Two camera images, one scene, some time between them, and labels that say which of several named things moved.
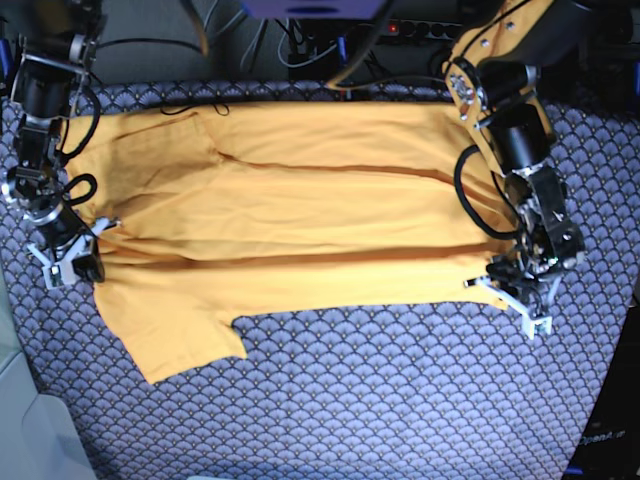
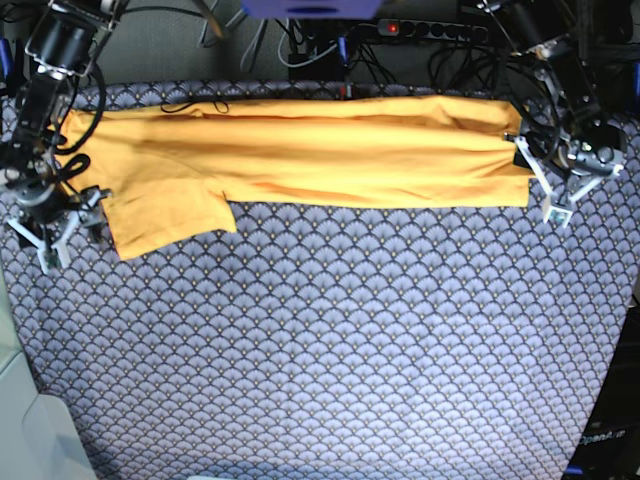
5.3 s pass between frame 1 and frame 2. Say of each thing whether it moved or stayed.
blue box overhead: stayed
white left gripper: moved
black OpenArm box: stayed
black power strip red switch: stayed
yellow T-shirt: moved
